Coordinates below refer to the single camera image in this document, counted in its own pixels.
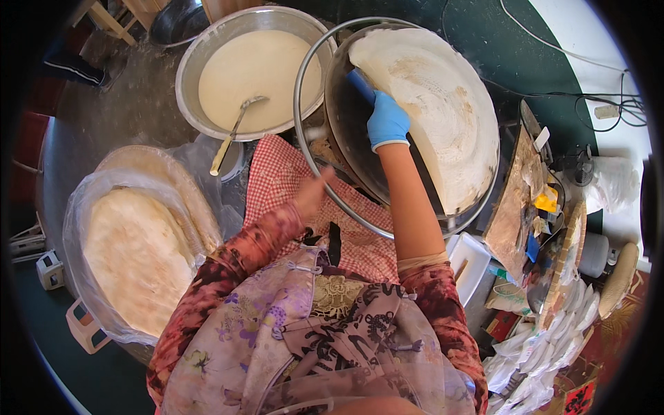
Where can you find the person's left hand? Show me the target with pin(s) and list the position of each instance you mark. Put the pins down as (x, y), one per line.
(312, 196)

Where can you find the person's right hand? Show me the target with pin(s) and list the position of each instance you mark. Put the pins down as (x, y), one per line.
(388, 123)

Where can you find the person's left fingers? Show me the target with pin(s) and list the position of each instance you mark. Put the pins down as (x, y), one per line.
(326, 177)

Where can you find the person's right fingers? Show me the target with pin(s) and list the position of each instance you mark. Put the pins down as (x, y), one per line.
(383, 103)

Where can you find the round dark griddle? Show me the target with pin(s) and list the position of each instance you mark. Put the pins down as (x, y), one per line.
(352, 140)

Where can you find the red checkered cloth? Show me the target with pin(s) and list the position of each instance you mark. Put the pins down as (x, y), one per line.
(277, 176)

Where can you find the thin white crepe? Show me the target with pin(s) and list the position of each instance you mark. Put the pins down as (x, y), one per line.
(446, 114)

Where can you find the crumpled clear plastic sheet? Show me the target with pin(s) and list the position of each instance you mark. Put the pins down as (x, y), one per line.
(218, 192)

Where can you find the white batter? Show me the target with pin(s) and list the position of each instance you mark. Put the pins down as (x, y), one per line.
(259, 72)

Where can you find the person's body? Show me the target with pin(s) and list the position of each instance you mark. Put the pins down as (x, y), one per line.
(316, 337)

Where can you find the large metal batter basin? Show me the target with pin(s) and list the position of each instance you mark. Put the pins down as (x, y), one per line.
(189, 83)

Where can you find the white rectangular tray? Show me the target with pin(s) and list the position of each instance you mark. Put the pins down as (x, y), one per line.
(469, 262)

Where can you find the worn wooden board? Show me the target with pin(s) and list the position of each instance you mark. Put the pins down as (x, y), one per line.
(511, 218)

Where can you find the yellow plastic item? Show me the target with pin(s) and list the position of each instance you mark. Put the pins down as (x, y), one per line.
(547, 199)

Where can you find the stack of cooked crepes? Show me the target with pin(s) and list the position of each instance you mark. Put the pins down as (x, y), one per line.
(137, 259)

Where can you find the small black fan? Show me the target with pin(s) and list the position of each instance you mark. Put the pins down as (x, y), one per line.
(579, 167)

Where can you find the black metal pan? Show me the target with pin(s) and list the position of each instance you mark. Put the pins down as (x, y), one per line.
(179, 23)

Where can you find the white power adapter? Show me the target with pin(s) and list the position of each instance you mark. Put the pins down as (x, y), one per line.
(606, 111)

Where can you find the red box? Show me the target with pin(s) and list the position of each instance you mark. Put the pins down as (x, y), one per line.
(502, 326)

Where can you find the white plastic bag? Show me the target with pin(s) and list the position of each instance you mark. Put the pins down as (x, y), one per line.
(614, 184)

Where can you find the clear plastic bag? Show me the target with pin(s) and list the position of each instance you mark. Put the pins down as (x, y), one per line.
(75, 228)

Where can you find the white plastic jar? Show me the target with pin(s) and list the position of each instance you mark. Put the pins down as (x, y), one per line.
(593, 254)

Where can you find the wooden chair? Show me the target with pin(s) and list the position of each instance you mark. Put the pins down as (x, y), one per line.
(111, 20)

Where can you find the dark striped garment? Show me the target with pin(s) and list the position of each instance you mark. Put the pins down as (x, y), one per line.
(75, 65)

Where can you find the heap of white plastic bags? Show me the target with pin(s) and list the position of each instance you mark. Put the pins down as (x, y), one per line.
(539, 352)

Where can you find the small white plastic stool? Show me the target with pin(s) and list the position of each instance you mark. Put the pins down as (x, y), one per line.
(50, 271)
(85, 329)

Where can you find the straw hat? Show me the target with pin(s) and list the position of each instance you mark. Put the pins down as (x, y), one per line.
(618, 280)

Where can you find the red paper ornament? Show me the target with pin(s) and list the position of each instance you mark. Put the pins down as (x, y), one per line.
(579, 398)

